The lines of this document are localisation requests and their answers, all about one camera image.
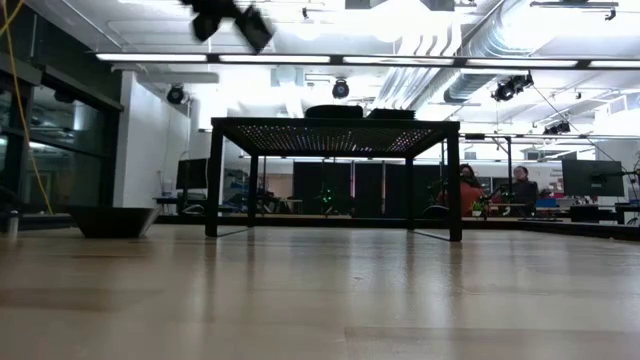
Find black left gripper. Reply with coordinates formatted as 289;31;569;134
192;4;274;54

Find black wavy round plate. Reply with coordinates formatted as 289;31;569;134
304;104;365;120

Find long ceiling light bar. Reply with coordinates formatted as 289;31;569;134
94;52;640;71

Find black perforated metal stand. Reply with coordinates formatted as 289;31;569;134
204;117;462;243

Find black computer monitor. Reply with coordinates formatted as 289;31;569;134
562;159;626;198
175;157;210;191

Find black partition panels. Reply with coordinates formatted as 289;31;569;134
292;162;441;219

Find black wavy square plate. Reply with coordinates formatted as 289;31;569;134
68;206;162;240

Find black track light cluster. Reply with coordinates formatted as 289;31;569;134
490;72;535;103

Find person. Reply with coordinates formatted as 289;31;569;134
439;163;485;217
504;165;540;217

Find black equipment case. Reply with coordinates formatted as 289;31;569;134
568;203;604;224

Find silver ventilation duct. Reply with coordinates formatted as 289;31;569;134
379;0;556;109

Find yellow cable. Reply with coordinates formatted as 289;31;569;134
0;0;55;216

